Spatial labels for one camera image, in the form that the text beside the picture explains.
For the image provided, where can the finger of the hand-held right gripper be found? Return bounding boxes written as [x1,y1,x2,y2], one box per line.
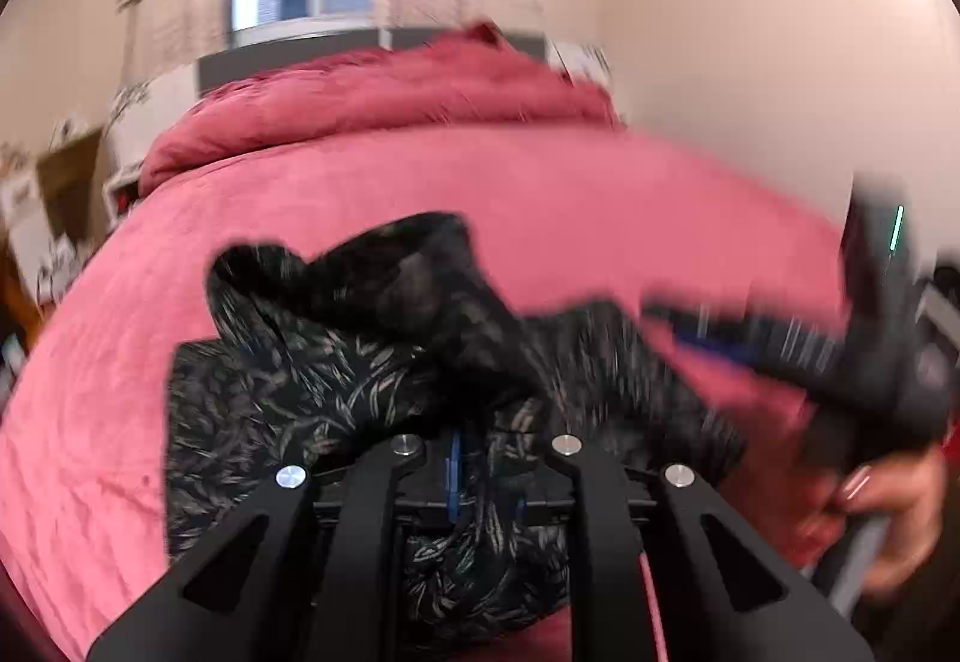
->
[643,299,848,394]

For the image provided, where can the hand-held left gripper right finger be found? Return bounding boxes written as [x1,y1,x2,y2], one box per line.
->
[516,433,875,662]

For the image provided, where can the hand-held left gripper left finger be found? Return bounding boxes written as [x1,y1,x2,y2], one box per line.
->
[86,433,463,662]

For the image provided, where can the dark leaf-print pants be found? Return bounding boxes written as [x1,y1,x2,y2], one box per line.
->
[165,212,748,649]

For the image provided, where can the person's right hand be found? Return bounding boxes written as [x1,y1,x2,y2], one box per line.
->
[801,441,952,597]

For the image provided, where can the pink bed blanket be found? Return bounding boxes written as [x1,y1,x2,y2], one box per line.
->
[0,120,857,662]

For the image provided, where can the red duvet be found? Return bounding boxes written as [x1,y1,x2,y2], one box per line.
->
[138,23,625,195]

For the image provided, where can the white drawer cabinet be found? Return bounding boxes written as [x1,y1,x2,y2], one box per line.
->
[0,167,47,277]

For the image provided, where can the grey headboard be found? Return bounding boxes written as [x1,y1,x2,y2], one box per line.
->
[196,27,548,102]

